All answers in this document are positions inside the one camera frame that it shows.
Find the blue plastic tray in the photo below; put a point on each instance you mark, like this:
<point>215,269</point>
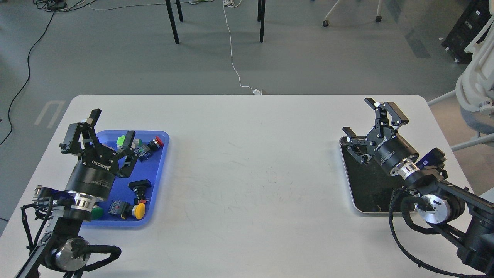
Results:
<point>151,170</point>

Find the white chair base with wheels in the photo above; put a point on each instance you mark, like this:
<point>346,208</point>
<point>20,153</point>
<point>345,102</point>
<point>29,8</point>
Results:
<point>342,12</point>

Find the blue grey switch block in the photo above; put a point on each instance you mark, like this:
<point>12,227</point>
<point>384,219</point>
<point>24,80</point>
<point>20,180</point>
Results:
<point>143,152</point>

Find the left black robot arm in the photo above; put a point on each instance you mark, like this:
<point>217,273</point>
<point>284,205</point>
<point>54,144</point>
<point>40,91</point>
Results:
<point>53,221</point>

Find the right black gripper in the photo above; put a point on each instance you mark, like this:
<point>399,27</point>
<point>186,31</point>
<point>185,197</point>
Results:
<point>382,143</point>

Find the green square push button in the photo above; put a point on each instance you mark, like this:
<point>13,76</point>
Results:
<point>120,141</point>

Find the black table leg right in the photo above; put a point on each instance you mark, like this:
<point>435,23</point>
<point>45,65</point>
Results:
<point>261,18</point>

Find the black equipment case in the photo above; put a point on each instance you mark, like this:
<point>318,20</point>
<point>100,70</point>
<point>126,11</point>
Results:
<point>468,26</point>

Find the white office chair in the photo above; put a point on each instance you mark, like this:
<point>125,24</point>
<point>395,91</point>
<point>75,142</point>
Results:
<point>474,89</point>

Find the green round push button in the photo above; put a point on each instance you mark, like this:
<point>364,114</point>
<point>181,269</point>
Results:
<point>97,213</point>

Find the red push button switch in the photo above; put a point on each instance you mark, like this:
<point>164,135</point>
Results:
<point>155,144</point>

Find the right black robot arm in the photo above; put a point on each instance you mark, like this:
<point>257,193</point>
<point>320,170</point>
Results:
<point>429,204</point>

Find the yellow push button switch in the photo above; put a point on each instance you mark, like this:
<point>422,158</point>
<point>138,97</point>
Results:
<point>123,209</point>

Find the silver metal tray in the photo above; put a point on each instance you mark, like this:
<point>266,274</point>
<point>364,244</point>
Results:
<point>370,186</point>

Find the black table leg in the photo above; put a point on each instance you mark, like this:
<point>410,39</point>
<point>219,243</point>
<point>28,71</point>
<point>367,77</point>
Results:
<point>172,19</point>
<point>261,18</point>

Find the black square push button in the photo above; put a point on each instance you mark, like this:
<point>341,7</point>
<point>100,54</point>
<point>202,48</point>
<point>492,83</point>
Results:
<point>139,188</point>

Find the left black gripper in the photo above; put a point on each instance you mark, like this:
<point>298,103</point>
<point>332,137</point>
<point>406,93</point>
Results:
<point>97,165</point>

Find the black table leg left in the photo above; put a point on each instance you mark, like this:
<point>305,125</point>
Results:
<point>172,19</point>

